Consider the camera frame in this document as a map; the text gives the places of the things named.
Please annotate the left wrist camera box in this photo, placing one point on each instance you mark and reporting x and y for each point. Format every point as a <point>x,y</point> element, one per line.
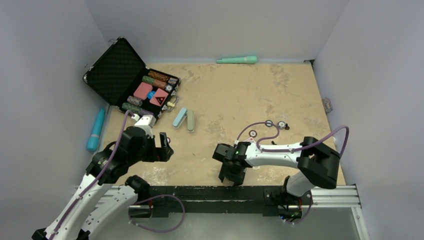
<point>144,121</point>

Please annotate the black poker chip case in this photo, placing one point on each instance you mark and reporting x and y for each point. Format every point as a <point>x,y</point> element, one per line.
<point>120,70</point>

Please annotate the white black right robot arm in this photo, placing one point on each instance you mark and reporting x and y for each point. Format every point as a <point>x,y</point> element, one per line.
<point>317,163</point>

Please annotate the pink card deck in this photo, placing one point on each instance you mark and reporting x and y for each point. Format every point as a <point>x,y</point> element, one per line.
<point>143,90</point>

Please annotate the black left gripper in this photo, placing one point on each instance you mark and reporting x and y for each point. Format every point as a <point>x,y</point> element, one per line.
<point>163,154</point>

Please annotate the red white staple box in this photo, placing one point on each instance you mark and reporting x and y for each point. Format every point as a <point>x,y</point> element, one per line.
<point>251,140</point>

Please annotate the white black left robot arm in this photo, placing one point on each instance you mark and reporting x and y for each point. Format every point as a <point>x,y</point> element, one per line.
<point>82,219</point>

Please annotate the teal green handheld massager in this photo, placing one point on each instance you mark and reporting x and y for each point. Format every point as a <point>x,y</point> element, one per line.
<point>237,60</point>

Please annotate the poker chip near box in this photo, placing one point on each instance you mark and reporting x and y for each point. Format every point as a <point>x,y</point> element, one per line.
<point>253,134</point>

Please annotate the light blue stapler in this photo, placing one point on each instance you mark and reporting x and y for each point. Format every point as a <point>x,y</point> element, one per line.
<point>180,117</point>

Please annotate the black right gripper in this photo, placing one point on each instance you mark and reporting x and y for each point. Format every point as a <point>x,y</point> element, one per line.
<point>238,178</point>

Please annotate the green stapler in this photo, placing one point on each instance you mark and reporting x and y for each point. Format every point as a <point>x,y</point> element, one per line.
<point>190,121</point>

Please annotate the silver poker chip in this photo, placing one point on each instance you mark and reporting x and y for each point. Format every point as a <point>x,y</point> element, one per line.
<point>282,125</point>

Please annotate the aluminium frame rail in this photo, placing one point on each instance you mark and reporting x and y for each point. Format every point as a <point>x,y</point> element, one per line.
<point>340,197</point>

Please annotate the grey poker chip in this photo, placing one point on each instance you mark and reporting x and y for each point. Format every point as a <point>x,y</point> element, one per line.
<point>268,123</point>

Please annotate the blue handheld massager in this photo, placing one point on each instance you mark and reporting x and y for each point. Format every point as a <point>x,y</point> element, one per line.
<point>94,139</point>

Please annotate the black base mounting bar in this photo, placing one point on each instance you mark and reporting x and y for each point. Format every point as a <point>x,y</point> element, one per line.
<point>268,201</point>

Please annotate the red triangle card deck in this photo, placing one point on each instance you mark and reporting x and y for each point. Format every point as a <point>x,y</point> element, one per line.
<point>159,97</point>

